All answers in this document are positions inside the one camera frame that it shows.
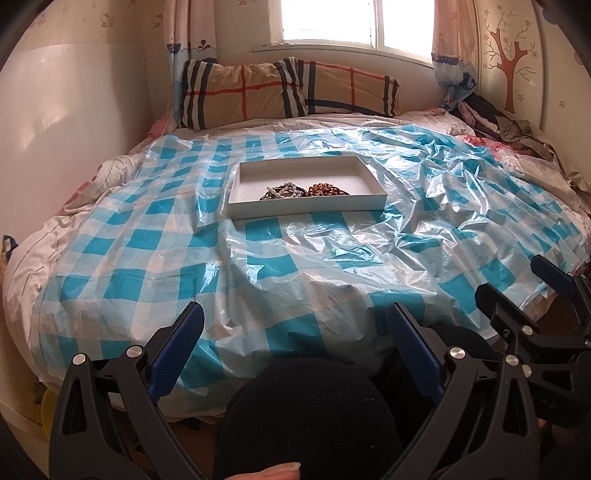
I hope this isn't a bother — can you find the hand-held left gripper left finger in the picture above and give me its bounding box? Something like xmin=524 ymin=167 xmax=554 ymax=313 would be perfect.
xmin=48 ymin=301 xmax=205 ymax=480

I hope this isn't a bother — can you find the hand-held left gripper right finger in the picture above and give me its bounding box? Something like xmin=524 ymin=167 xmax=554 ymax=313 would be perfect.
xmin=383 ymin=302 xmax=541 ymax=480

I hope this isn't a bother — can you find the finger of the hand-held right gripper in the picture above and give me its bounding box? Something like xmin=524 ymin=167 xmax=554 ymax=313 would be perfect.
xmin=475 ymin=283 xmax=541 ymax=356
xmin=530 ymin=255 xmax=591 ymax=319

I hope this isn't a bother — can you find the pile of bracelets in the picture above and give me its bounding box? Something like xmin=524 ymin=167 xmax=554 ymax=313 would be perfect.
xmin=259 ymin=181 xmax=352 ymax=201

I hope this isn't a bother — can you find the white cardboard box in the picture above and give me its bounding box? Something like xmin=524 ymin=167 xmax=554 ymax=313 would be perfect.
xmin=228 ymin=155 xmax=387 ymax=221

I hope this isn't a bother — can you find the person's left hand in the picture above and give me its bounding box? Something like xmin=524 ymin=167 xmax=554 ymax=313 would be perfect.
xmin=230 ymin=462 xmax=303 ymax=480

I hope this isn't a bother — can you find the blue checkered plastic sheet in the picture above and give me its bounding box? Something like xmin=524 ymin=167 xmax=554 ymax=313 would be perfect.
xmin=37 ymin=124 xmax=591 ymax=407

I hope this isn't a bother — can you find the person's left leg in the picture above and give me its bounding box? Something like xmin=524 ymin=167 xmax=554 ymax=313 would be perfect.
xmin=215 ymin=359 xmax=403 ymax=480

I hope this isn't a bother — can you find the heap of dark clothes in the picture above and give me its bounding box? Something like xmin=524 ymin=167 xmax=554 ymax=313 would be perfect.
xmin=450 ymin=92 xmax=588 ymax=186

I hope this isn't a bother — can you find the pink cloth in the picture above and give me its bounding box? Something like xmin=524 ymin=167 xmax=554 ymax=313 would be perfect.
xmin=148 ymin=114 xmax=179 ymax=138

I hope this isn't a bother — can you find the headboard with tree picture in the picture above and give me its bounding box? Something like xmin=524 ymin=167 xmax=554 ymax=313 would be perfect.
xmin=475 ymin=0 xmax=591 ymax=136

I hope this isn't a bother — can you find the white glossy panel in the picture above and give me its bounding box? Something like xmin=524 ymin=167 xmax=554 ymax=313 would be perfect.
xmin=0 ymin=39 xmax=163 ymax=252

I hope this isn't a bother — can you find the patterned curtain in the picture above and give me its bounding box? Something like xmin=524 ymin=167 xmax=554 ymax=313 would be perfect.
xmin=161 ymin=0 xmax=221 ymax=112
xmin=431 ymin=0 xmax=481 ymax=112

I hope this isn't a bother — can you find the plaid pillow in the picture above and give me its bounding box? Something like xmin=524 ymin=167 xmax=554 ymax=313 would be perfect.
xmin=180 ymin=58 xmax=309 ymax=129
xmin=295 ymin=59 xmax=400 ymax=117

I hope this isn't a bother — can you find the window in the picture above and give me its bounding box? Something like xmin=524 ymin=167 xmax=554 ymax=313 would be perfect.
xmin=277 ymin=0 xmax=437 ymax=63

